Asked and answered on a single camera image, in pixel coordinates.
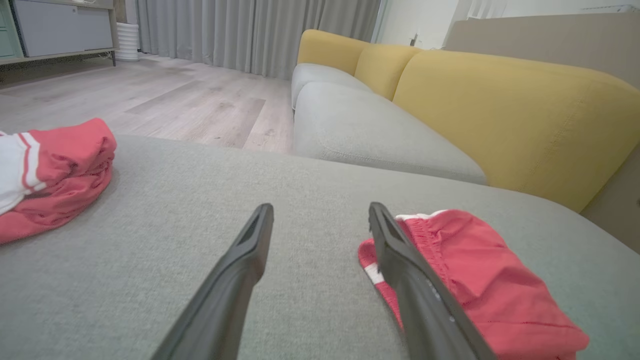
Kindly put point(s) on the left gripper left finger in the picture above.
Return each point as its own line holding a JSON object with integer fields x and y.
{"x": 225, "y": 300}

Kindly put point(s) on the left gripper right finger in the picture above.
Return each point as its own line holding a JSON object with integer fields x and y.
{"x": 425, "y": 310}

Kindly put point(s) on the red shorts white trim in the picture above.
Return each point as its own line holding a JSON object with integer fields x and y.
{"x": 490, "y": 285}

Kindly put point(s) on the red basketball jersey white sleeves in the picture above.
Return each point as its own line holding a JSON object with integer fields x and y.
{"x": 65, "y": 170}

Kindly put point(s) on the large grey sofa ottoman cushion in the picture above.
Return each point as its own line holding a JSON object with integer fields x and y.
{"x": 200, "y": 190}

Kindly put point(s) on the grey sofa seat cushion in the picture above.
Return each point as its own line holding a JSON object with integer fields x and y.
{"x": 370, "y": 130}
{"x": 320, "y": 77}

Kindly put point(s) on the yellow sofa back cushion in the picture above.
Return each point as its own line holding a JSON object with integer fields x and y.
{"x": 520, "y": 125}
{"x": 330, "y": 50}
{"x": 387, "y": 67}

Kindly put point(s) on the grey curtain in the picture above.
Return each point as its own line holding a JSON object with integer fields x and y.
{"x": 250, "y": 35}

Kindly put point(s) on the white ribbed cylindrical appliance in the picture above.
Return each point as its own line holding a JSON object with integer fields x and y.
{"x": 128, "y": 42}

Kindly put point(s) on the pale green TV cabinet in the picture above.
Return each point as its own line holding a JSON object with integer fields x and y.
{"x": 60, "y": 30}

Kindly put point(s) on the small dark wall fixture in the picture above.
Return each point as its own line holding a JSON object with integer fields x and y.
{"x": 414, "y": 40}

